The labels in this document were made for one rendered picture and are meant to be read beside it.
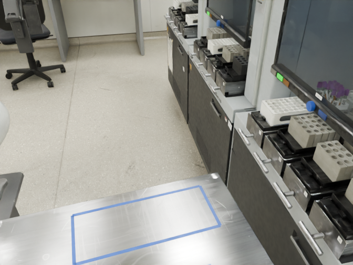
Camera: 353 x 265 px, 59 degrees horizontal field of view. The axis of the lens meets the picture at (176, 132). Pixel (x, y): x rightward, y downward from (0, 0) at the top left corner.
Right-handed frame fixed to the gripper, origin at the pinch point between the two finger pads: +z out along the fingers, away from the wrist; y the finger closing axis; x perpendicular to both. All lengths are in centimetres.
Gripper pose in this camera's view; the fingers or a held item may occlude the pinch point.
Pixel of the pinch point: (31, 37)
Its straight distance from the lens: 83.8
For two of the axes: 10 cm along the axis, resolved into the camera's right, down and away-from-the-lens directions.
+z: 0.1, 8.2, 5.7
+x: 9.8, -1.2, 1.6
